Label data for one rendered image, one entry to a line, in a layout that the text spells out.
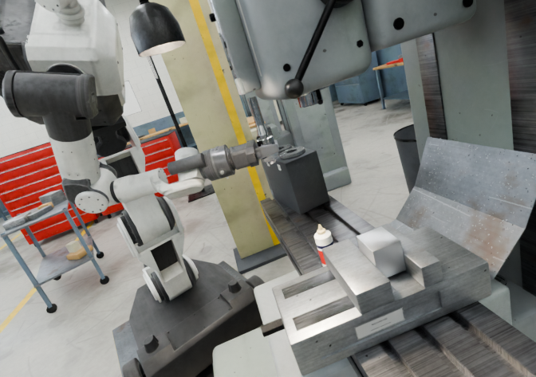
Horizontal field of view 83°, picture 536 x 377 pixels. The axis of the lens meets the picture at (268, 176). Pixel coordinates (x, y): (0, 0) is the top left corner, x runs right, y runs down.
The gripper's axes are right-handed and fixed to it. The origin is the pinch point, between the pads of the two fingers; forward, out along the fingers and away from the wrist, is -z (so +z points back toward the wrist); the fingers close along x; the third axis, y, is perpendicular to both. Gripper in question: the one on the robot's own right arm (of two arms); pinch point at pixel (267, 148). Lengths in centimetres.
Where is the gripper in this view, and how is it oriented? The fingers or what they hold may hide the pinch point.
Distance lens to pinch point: 84.4
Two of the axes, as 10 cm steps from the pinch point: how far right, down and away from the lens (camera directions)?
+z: -9.6, 2.8, 0.8
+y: 2.9, 9.1, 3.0
